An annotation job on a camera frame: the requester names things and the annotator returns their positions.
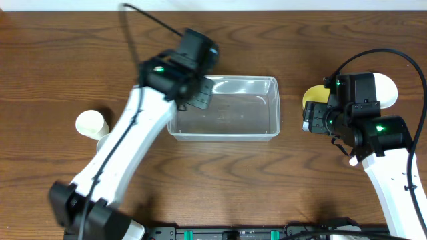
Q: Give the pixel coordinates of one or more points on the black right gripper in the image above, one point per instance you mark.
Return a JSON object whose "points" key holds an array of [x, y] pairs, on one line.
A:
{"points": [[316, 114]]}

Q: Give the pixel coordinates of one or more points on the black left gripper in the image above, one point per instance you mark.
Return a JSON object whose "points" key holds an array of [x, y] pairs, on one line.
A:
{"points": [[203, 105]]}

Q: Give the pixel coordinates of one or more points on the grey plastic cup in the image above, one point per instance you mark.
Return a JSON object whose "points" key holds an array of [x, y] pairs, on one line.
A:
{"points": [[101, 142]]}

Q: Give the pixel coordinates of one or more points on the white plastic cup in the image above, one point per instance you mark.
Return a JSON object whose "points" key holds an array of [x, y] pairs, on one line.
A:
{"points": [[92, 124]]}

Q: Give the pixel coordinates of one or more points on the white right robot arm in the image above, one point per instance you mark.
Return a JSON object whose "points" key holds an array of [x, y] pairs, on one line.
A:
{"points": [[383, 146]]}

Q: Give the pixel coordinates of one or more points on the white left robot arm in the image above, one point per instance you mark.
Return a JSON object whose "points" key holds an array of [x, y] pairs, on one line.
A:
{"points": [[87, 207]]}

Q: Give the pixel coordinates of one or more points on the clear plastic container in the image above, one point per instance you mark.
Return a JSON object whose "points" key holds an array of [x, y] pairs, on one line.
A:
{"points": [[242, 108]]}

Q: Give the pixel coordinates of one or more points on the yellow cup right side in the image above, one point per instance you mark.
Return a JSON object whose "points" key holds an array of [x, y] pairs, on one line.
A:
{"points": [[317, 93]]}

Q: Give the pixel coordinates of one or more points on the white cup right side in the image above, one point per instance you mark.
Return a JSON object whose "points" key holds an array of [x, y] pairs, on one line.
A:
{"points": [[386, 90]]}

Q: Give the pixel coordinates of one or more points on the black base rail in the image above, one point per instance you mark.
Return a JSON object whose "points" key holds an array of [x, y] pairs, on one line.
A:
{"points": [[266, 232]]}

